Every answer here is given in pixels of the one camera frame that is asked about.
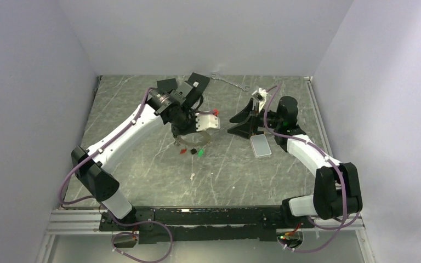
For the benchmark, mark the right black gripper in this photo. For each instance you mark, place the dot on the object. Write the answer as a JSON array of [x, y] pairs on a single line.
[[243, 130]]

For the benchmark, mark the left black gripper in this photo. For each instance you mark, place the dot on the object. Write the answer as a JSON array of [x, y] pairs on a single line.
[[177, 132]]

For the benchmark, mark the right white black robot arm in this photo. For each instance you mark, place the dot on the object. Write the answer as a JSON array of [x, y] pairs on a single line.
[[336, 189]]

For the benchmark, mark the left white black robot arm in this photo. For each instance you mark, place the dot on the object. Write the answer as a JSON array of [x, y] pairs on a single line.
[[94, 166]]

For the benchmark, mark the clear plastic case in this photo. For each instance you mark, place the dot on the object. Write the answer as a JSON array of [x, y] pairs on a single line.
[[260, 146]]

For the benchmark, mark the silver wrench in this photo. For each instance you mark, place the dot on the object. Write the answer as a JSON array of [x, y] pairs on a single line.
[[219, 77]]

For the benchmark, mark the black flat box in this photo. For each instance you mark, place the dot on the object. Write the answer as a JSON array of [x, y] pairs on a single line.
[[167, 85]]

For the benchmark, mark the black box with label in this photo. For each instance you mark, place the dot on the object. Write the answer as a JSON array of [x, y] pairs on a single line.
[[197, 83]]

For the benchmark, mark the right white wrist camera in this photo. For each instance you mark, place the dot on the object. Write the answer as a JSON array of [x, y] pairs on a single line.
[[260, 95]]

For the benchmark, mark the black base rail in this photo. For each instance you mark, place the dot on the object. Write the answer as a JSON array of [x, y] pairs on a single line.
[[162, 224]]

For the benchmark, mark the aluminium frame rail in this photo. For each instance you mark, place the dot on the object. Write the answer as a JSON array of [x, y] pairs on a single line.
[[80, 222]]

